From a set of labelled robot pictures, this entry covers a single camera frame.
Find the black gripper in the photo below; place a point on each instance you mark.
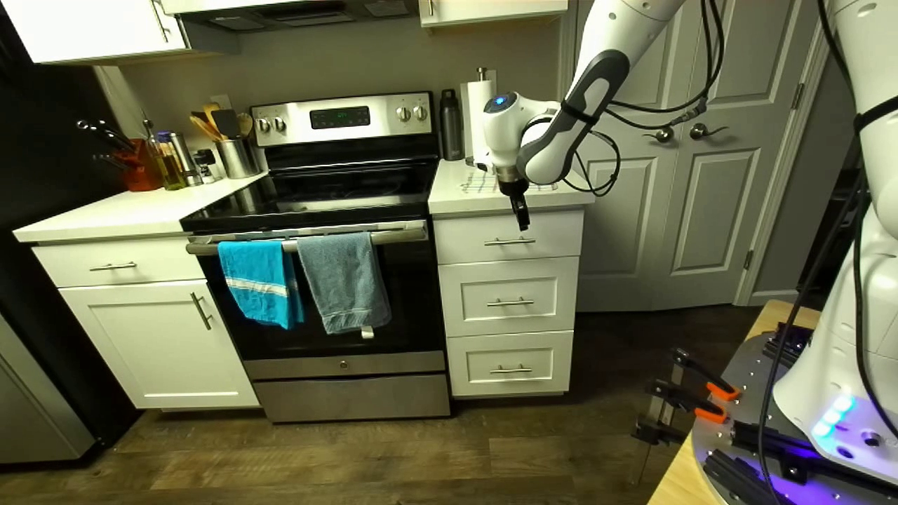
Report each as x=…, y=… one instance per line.
x=512, y=183

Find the white drawer with wooden sides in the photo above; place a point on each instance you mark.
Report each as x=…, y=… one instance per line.
x=465, y=239

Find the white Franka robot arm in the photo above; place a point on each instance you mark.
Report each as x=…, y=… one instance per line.
x=607, y=38

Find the white three drawer cabinet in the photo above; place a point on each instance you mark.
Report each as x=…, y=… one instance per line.
x=457, y=198

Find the white tall middle drawer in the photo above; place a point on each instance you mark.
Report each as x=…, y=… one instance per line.
x=465, y=299

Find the white drawer near floor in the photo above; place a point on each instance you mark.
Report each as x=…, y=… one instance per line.
x=477, y=365

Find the white wide cabinet drawer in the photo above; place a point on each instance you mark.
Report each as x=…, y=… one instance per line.
x=85, y=266

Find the white paper towel roll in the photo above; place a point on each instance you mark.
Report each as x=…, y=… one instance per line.
x=477, y=121

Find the black water bottle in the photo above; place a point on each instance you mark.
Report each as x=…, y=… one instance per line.
x=450, y=128

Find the grey panel door leaf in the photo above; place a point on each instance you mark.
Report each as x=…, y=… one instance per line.
x=738, y=207
x=635, y=242

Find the grey blue hanging towel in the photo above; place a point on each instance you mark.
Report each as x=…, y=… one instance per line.
x=346, y=282

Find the stainless black electric stove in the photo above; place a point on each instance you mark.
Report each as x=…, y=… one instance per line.
x=338, y=375

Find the bright blue striped towel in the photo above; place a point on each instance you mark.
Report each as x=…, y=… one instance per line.
x=256, y=282

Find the metal breadboard plate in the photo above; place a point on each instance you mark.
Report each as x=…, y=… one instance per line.
x=752, y=375

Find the utensil crock with wooden spoons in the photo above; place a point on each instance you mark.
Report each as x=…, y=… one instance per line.
x=240, y=155

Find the stainless over range microwave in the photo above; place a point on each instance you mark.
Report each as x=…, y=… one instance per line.
x=282, y=16

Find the robot mounting table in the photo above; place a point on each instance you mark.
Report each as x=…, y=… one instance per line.
x=683, y=486

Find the black aluminium rails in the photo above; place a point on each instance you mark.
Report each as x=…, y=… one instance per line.
x=738, y=479

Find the glass oil bottle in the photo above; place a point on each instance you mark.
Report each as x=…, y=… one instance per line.
x=172, y=159

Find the white base cabinet with counter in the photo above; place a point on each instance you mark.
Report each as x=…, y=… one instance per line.
x=140, y=207

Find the red vase with twigs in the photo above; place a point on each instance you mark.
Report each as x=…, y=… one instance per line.
x=140, y=170

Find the black refrigerator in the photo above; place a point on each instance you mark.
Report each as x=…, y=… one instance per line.
x=37, y=142

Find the white wall cabinet over drawers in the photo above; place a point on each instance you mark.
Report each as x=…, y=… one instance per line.
x=485, y=9

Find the white wall cabinet beside fridge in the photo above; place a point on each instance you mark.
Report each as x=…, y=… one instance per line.
x=85, y=30

